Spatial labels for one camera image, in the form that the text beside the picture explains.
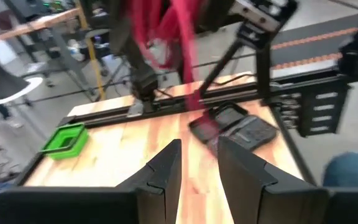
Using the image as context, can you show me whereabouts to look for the black rack white labels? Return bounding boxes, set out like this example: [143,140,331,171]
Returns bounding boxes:
[300,82,352,138]

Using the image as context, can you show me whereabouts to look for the red cord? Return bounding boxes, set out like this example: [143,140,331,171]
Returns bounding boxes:
[129,0,213,128]

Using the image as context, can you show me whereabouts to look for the yellow hanging cable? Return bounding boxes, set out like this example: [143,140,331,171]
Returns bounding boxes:
[75,0,107,101]

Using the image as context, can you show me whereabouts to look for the open black bit case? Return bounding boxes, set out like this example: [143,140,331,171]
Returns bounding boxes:
[188,101,278,154]

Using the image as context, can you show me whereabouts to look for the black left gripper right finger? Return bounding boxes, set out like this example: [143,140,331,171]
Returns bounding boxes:
[218,136,320,224]

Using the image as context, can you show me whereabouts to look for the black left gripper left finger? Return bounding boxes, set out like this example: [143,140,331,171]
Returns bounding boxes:
[116,139,182,224]

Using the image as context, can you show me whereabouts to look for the green plastic tray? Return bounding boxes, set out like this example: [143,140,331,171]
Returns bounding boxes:
[40,122,90,161]

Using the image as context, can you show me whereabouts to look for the black mat orange hazard stripes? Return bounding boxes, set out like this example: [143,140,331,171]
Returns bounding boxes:
[270,12,358,71]

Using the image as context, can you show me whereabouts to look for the person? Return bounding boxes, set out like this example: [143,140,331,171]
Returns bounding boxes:
[321,151,358,188]

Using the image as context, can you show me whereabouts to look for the wooden top workbench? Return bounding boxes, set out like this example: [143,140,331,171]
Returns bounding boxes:
[0,7,82,46]

